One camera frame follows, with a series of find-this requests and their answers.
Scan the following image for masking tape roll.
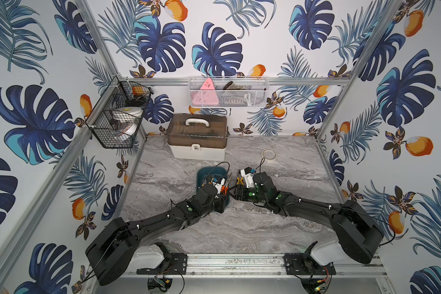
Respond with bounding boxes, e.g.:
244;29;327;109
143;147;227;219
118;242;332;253
262;148;278;160

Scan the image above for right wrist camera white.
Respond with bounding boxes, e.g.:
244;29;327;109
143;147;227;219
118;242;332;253
240;167;255;189

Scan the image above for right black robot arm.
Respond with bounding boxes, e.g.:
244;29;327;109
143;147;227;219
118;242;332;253
234;168;384;264

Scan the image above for white brown lidded toolbox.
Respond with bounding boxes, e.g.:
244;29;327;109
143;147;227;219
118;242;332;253
166;113;227;161

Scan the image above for black wire wall basket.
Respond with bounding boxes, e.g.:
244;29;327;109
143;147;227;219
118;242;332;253
85;77;154;149

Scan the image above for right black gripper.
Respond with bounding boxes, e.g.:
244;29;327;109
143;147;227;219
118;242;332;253
225;184;268;205

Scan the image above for pink triangle ruler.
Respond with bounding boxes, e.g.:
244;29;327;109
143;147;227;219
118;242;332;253
191;78;219;107

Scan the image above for teal plastic storage bin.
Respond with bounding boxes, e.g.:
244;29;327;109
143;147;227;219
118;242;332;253
196;165;230;206

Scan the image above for yellow black combination pliers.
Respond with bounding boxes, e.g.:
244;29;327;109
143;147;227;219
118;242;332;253
236;176;245;188

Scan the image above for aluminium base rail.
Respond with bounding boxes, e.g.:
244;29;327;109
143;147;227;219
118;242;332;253
120;252;387;278

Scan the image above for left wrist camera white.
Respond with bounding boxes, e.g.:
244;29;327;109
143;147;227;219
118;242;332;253
212;177;226;194

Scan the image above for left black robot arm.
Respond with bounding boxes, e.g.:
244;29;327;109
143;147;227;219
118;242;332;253
85;184;229;286

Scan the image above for white mesh wall basket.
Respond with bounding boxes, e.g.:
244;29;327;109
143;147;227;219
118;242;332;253
187;77;270;108

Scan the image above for orange black needle pliers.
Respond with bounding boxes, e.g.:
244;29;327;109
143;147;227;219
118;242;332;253
220;175;232;196

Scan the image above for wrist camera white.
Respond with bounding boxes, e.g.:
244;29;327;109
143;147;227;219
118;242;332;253
212;177;226;194
240;167;255;189

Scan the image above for white tape dispenser in basket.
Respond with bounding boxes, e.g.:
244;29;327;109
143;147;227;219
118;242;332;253
110;107;143;140

